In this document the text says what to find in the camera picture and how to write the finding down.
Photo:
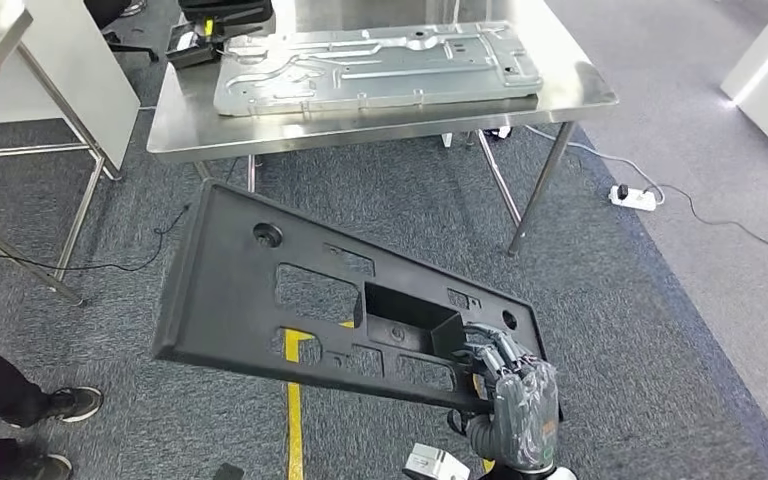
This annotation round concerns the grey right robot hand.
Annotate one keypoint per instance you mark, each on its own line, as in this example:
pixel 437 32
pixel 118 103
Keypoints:
pixel 526 411

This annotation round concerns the black plastic panel part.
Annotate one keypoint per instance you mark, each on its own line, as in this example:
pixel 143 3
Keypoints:
pixel 225 298

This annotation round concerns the stamped sheet metal part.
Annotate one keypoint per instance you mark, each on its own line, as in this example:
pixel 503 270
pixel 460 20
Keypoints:
pixel 390 73

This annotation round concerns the stainless steel workbench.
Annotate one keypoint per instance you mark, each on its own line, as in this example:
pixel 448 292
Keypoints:
pixel 225 132

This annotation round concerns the yellow floor tape square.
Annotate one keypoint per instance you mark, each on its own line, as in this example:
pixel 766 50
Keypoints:
pixel 294 430

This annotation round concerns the white power strip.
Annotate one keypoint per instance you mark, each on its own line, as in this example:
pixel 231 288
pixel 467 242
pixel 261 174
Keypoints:
pixel 636 199

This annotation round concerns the black robot leg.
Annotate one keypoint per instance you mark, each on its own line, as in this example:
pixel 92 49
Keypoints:
pixel 228 474

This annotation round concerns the black device with yellow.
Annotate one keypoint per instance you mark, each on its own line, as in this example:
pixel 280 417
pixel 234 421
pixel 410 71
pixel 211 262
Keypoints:
pixel 188 53

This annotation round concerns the black zipped case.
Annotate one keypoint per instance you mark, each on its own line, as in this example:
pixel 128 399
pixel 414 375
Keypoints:
pixel 225 10

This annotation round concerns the white board panel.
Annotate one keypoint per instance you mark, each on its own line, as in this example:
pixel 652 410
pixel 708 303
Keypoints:
pixel 72 79

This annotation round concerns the black office chair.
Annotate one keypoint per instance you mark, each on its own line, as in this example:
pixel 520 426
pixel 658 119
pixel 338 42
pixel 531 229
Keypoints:
pixel 106 10

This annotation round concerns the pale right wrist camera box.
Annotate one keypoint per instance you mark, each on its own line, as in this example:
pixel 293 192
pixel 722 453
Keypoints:
pixel 434 464

